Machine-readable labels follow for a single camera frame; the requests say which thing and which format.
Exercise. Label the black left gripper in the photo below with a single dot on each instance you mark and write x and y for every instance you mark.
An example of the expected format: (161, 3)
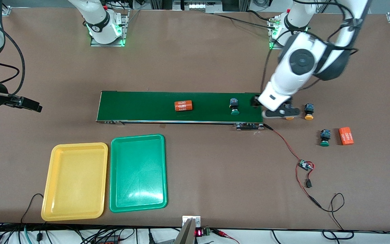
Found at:
(256, 101)

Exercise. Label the green push button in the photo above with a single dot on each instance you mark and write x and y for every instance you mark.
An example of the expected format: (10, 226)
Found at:
(325, 137)
(234, 106)

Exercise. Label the small speed controller board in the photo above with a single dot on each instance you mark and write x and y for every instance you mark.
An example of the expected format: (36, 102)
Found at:
(305, 165)

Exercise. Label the yellow plastic tray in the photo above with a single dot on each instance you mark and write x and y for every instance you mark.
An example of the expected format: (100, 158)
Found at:
(74, 181)

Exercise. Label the green conveyor belt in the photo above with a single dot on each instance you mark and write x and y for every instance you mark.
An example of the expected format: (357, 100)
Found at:
(147, 106)

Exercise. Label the lit metal rack unit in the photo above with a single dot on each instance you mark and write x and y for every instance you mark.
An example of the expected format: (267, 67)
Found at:
(198, 6)

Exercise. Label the green plastic tray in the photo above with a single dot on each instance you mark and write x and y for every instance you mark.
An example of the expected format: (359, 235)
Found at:
(137, 173)

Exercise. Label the red clip lead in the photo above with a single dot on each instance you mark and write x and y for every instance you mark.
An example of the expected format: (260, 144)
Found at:
(220, 233)

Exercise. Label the red digit display module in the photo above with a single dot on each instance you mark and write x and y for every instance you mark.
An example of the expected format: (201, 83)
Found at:
(199, 232)

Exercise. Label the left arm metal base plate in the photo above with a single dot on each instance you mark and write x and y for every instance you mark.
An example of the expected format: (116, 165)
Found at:
(273, 42)

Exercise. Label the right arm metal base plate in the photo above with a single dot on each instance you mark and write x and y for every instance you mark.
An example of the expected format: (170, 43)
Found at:
(124, 30)

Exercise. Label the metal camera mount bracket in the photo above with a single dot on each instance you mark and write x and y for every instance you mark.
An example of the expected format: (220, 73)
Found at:
(186, 234)

